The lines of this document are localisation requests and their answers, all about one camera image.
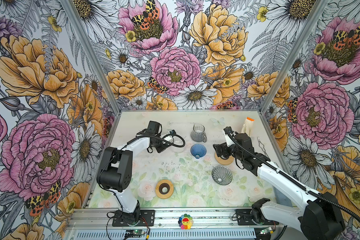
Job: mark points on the clear glass carafe wooden handle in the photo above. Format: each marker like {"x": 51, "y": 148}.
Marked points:
{"x": 178, "y": 142}

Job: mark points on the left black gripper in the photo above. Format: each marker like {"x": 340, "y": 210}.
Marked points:
{"x": 159, "y": 149}

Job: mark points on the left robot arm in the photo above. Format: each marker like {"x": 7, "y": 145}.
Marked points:
{"x": 115, "y": 170}

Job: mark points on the grey ribbed glass pitcher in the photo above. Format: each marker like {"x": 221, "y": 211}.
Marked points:
{"x": 198, "y": 134}

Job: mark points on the blue glass dripper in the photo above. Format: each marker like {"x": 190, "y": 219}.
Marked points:
{"x": 198, "y": 151}

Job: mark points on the grey glass dripper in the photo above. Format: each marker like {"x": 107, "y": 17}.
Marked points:
{"x": 222, "y": 175}

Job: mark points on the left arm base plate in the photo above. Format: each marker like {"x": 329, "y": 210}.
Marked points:
{"x": 142, "y": 218}

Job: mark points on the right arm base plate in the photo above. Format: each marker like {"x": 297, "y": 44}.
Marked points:
{"x": 244, "y": 218}

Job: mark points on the metal tongs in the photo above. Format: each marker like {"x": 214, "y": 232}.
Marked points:
{"x": 262, "y": 146}

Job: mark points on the green circuit board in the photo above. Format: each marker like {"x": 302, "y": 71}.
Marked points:
{"x": 134, "y": 233}

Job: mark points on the colourful flower toy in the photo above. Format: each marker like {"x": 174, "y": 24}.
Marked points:
{"x": 185, "y": 222}

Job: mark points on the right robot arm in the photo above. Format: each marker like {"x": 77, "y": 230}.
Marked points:
{"x": 315, "y": 215}

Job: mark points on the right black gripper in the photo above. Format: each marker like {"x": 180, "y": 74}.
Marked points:
{"x": 224, "y": 147}

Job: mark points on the orange white coffee bag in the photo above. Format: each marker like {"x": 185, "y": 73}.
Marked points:
{"x": 248, "y": 126}

